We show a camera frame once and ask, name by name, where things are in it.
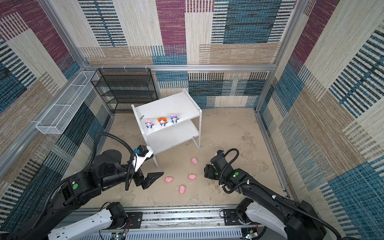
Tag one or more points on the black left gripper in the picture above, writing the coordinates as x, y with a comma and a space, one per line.
148, 180

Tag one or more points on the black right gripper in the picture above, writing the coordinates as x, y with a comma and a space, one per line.
209, 170

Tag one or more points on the pink-haired doll figure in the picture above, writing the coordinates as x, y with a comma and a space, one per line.
149, 124

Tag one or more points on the orange-haired doll figure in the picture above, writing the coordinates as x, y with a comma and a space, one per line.
163, 121

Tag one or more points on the purple penguin toy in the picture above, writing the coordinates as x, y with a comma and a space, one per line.
174, 118

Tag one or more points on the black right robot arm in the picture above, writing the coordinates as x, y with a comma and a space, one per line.
292, 220

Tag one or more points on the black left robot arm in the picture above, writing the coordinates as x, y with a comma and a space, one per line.
103, 172

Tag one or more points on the white two-tier shelf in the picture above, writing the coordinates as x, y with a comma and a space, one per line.
188, 127

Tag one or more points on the pink pig toy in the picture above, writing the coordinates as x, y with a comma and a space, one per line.
194, 161
168, 179
192, 177
182, 189

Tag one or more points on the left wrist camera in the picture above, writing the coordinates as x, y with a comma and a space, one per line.
142, 154

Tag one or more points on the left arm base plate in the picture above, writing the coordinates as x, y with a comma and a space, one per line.
133, 220

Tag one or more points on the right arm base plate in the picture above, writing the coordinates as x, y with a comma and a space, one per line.
231, 218

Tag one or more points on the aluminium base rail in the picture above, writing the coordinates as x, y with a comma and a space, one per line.
188, 223

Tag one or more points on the black wire mesh shelf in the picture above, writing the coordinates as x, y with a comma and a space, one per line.
122, 88

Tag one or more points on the white wire wall basket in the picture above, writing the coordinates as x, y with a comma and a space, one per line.
61, 113

